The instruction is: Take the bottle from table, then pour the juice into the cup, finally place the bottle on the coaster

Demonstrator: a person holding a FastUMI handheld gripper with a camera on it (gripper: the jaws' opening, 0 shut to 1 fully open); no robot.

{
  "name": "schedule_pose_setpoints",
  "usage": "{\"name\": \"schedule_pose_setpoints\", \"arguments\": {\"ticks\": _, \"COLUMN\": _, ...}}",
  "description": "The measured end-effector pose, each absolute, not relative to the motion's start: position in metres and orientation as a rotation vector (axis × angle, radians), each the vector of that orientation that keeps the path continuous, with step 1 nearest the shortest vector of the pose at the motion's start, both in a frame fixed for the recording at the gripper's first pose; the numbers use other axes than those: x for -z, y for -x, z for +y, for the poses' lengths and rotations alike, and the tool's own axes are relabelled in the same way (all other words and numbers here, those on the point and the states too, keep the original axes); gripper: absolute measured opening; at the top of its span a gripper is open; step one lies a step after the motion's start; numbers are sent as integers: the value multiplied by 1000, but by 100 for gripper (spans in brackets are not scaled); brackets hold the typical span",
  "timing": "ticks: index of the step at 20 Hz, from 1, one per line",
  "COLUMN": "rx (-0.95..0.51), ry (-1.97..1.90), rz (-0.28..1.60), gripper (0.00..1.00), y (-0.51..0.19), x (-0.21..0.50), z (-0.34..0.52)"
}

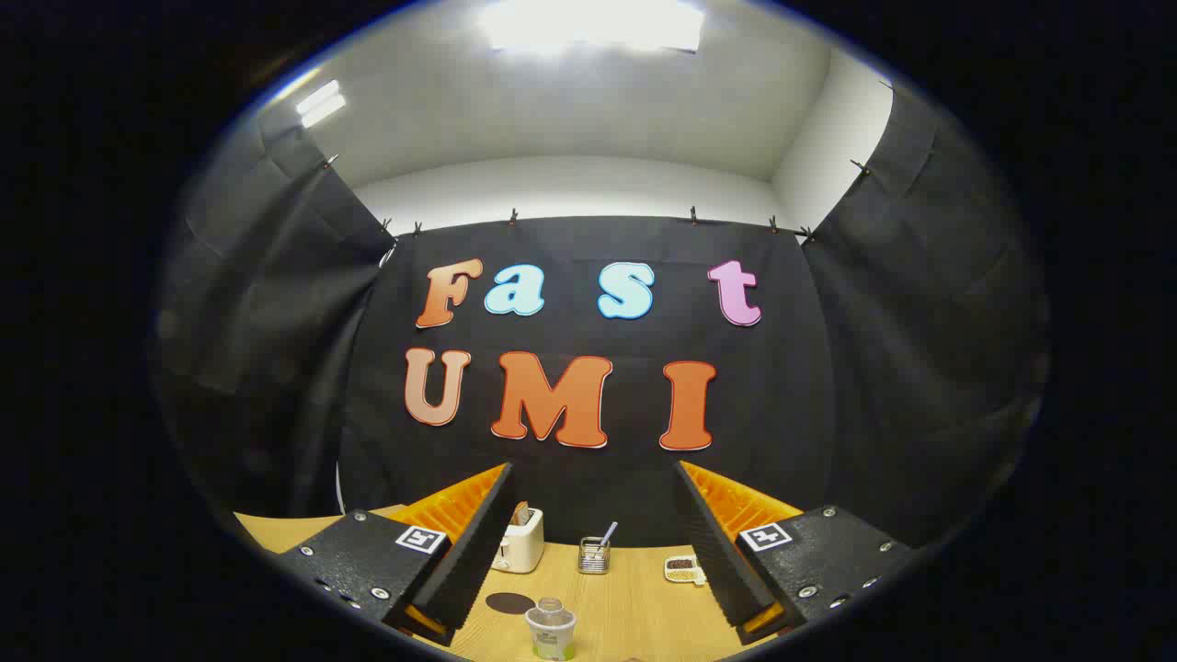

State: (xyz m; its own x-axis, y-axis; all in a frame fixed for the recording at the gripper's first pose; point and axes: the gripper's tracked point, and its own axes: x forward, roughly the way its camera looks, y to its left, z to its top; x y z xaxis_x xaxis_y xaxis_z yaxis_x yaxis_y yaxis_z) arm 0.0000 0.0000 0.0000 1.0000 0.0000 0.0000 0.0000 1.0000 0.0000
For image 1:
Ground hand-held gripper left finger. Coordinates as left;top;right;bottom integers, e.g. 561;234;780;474
276;462;516;647

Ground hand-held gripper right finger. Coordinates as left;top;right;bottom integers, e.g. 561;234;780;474
674;460;916;645

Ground clear juice bottle white label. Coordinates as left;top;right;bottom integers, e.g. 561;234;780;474
525;598;578;662

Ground cream white toaster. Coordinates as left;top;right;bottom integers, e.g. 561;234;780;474
491;508;545;575

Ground wooden table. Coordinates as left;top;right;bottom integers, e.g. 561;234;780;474
234;504;801;662

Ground small ceiling light panel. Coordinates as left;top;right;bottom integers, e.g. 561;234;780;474
295;79;348;129

